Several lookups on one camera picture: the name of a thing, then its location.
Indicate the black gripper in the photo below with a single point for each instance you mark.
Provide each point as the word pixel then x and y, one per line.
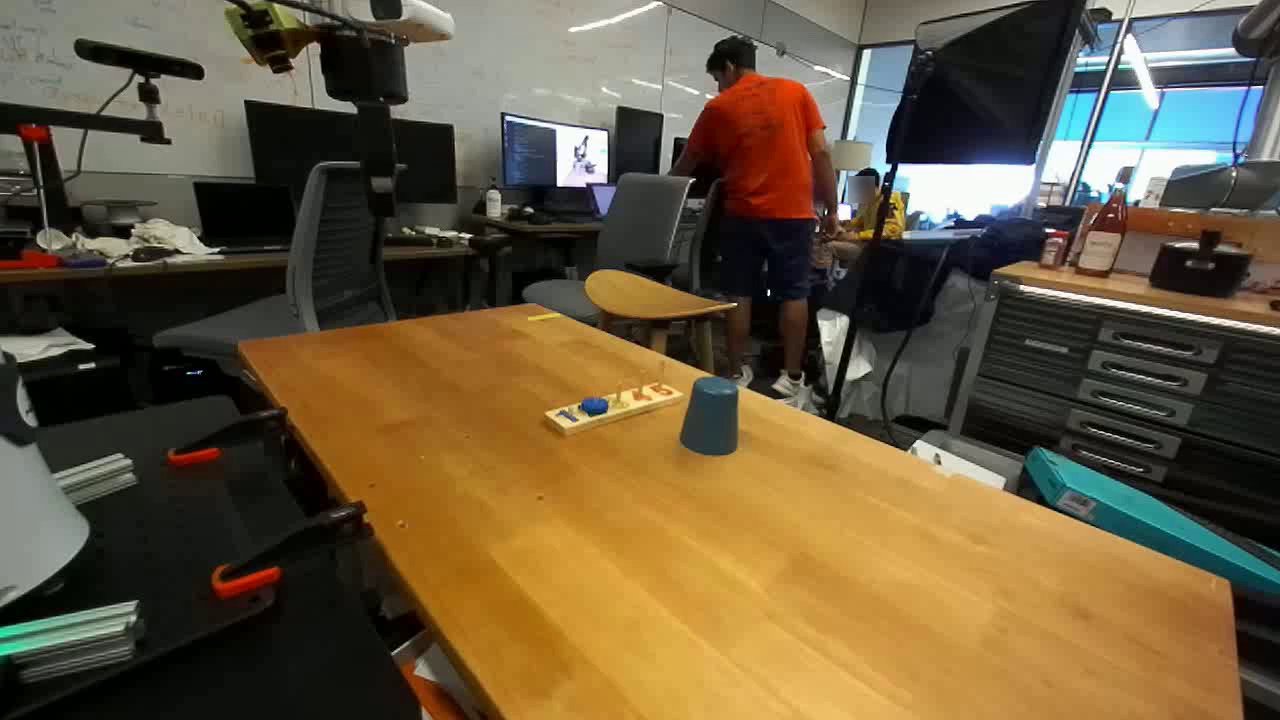
pixel 362 67

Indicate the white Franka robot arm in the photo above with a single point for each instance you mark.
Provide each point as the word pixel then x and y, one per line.
pixel 409 16

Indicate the wooden peg stand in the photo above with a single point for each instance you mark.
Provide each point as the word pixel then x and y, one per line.
pixel 627 401

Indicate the large black monitor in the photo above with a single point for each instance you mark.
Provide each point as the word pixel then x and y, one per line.
pixel 292 147

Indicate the grey mesh office chair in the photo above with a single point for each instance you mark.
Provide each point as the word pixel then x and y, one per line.
pixel 334 254

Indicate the lit computer monitor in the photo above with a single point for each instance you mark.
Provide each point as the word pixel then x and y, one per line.
pixel 552 150

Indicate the long wooden desk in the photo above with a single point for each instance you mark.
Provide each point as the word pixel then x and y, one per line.
pixel 202 267

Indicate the white crumpled cloth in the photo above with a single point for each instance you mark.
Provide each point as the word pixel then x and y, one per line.
pixel 166 238

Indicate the small black monitor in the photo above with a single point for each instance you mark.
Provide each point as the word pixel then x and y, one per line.
pixel 638 140

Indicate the grey padded office chair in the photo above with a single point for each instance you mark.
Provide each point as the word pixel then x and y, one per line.
pixel 642 226

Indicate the round wooden side table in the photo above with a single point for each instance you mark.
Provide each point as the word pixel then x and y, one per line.
pixel 644 296

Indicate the person in orange shirt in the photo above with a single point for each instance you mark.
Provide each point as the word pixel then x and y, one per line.
pixel 760 147

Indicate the blue upturned cup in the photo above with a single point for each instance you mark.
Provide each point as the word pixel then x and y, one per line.
pixel 709 421

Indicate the aluminium extrusion stack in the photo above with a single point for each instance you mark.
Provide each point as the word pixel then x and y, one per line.
pixel 97 478
pixel 65 636

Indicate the seated person in yellow shirt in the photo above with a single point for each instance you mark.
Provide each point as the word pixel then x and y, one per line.
pixel 876 205

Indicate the white curved lamp shade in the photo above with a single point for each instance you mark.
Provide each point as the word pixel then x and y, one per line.
pixel 32 520

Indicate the black softbox light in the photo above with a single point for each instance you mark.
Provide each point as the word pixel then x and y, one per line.
pixel 987 82

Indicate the white box on floor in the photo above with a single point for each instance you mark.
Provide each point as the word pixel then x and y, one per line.
pixel 966 462

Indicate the red bottle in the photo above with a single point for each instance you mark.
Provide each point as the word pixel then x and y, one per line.
pixel 1103 238

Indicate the grey drawer cabinet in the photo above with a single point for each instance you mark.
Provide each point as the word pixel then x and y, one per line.
pixel 1135 373

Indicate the black device on cabinet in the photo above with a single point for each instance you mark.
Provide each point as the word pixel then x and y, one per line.
pixel 1201 267

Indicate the teal flat case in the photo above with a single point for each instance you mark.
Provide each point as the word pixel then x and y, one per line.
pixel 1147 520

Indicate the green yellow wrist camera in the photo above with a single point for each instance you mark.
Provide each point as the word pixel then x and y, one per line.
pixel 270 24

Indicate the black camera on mount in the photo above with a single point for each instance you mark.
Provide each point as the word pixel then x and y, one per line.
pixel 135 63

